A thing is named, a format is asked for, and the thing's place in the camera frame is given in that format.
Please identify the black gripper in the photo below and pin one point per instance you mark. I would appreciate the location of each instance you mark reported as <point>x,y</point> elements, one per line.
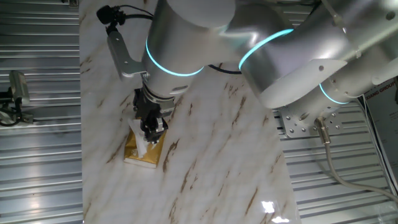
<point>152,107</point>

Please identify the white paper napkin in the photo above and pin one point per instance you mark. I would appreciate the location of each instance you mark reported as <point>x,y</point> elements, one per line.
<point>141,147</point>

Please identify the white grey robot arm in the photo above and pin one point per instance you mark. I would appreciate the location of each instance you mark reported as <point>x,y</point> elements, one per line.
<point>280,62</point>

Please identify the gold tissue pack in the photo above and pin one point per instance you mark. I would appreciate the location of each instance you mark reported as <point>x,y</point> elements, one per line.
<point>154,155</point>

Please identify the marble pattern table sheet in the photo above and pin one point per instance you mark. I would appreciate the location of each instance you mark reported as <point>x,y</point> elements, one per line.
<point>202,171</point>

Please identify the metal clamp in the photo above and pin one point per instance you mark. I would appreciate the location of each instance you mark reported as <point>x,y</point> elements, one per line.
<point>26,118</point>

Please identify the white rectangular device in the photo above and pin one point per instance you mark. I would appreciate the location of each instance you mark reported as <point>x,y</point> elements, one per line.
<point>19,87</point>

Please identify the white printed sign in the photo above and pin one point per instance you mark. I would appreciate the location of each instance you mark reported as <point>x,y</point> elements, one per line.
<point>385,124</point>

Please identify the clear plastic film piece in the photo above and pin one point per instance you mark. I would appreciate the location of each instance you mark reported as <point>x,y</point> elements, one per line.
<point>388,214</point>

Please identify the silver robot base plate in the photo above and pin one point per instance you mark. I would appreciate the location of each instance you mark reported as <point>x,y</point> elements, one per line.
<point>292,127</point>

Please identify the small metal bracket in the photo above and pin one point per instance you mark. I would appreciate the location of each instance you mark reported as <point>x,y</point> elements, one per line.
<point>73,3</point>

